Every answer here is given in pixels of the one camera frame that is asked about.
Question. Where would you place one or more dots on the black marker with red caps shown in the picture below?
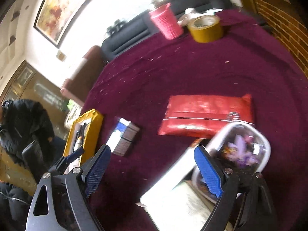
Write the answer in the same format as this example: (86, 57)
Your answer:
(83, 130)

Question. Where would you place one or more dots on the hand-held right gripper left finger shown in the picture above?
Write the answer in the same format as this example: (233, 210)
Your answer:
(96, 170)

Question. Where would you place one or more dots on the brown armchair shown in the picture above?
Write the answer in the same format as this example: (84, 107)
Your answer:
(84, 77)

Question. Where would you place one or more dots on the maroon tablecloth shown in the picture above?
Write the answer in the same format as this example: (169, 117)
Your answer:
(156, 77)

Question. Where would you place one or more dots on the person in black jacket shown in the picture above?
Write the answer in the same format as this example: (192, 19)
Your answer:
(24, 120)

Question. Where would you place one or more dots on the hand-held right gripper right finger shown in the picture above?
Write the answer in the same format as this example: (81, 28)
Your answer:
(209, 173)

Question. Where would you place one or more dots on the black leather sofa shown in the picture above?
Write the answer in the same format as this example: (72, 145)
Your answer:
(134, 33)

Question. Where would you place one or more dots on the wooden sideboard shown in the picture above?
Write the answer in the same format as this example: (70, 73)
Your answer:
(276, 19)

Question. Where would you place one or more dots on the small white figurine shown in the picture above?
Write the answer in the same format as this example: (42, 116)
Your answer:
(186, 16)

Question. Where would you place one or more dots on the pink knitted cup holder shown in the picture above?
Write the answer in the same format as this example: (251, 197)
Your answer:
(166, 21)

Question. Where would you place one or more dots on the white and blue box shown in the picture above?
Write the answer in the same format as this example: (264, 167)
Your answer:
(125, 137)

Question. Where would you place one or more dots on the framed wall painting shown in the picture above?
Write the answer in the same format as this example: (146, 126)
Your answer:
(65, 7)

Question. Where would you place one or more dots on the wall switch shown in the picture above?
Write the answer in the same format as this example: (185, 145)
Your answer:
(61, 55)

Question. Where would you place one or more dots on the red foil packet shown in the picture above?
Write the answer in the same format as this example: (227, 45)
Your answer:
(204, 115)

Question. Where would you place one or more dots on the green cloth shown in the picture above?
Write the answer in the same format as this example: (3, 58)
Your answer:
(70, 104)

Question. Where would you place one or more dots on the white tray with yellow rim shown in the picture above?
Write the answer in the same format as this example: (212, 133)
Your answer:
(93, 125)

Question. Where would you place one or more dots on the floral blanket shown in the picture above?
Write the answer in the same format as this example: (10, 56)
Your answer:
(72, 116)

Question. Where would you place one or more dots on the wooden glass door cabinet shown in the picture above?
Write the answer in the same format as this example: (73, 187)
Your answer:
(26, 77)

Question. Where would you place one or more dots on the yellow tape roll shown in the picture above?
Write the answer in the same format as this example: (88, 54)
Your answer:
(207, 32)

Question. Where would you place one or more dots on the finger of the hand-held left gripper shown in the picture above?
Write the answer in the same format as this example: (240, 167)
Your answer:
(74, 154)

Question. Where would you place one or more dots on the clear dome with purple flower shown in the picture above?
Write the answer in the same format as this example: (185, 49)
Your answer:
(240, 149)

